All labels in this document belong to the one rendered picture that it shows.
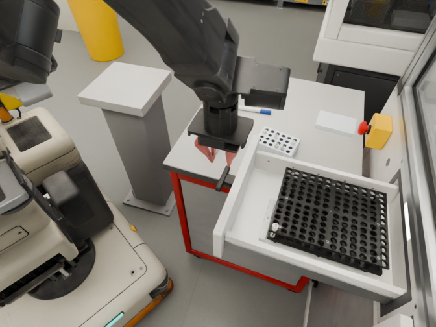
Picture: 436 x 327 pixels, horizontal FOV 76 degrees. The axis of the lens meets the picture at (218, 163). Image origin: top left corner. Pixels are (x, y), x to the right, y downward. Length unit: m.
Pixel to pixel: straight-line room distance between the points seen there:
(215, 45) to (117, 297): 1.06
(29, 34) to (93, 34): 2.59
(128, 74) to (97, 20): 1.68
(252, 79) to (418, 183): 0.39
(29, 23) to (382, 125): 0.78
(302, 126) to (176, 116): 1.40
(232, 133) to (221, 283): 1.09
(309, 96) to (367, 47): 0.29
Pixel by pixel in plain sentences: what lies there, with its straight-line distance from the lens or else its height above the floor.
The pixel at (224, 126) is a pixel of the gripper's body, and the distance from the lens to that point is 0.44.
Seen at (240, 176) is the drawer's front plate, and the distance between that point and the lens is 0.61.
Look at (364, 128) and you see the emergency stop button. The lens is 0.87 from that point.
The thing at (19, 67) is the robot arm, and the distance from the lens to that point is 0.42.
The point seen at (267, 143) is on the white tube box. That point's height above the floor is 0.80.
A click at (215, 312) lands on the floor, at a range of 1.44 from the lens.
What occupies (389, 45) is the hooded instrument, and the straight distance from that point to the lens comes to 1.29.
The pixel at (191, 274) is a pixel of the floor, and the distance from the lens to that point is 1.49.
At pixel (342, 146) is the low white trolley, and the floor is 0.76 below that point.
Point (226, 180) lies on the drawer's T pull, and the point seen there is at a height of 0.91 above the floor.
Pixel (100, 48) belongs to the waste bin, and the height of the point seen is 0.13.
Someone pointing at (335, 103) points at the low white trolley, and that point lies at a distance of 1.16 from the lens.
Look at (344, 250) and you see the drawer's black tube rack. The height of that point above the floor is 0.90.
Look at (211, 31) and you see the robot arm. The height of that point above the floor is 1.28.
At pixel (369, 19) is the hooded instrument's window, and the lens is 1.27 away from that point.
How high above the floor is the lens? 1.40
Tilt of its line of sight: 49 degrees down
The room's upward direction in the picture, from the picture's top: straight up
